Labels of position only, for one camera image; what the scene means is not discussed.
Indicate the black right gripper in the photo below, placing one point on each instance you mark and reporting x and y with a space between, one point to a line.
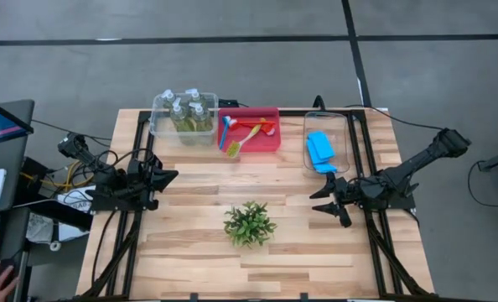
349 192

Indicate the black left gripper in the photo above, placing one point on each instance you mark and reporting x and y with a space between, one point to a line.
142 178

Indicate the clear soap pump bottle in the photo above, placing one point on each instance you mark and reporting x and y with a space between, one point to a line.
193 95
168 97
202 121
181 121

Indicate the blue white-bristle brush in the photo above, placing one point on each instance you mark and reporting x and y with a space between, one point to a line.
224 134

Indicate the green dish brush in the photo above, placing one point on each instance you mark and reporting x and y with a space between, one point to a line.
233 150

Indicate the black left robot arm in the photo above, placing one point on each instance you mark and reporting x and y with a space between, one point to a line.
94 168

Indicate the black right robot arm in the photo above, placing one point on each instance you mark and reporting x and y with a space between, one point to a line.
412 172

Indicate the clear rectangular plastic bin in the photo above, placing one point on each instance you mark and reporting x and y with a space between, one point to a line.
161 128

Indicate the clear plastic organizer bin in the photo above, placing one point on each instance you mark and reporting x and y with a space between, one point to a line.
341 126

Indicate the red plastic tray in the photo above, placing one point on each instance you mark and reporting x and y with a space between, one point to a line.
266 142

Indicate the green plant in white pot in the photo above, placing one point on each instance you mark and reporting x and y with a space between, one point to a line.
249 224

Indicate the black table-edge clamp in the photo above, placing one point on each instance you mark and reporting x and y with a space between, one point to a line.
318 101

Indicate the black power adapter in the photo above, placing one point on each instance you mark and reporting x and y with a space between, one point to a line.
228 103

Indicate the white tape roll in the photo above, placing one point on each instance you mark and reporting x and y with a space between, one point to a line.
55 245

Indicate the white plastic bag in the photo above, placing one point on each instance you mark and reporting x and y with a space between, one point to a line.
43 228

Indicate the dark grey desk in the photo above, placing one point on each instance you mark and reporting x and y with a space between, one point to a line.
10 159

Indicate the black computer monitor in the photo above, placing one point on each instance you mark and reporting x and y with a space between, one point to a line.
1 123

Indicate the black computer mouse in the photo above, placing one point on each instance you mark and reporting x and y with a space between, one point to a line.
9 264

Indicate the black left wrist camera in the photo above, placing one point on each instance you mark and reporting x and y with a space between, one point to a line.
135 170

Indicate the black aluminium table frame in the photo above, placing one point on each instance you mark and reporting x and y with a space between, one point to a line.
128 268

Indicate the small black edge bracket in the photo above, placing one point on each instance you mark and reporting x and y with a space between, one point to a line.
303 296
194 296

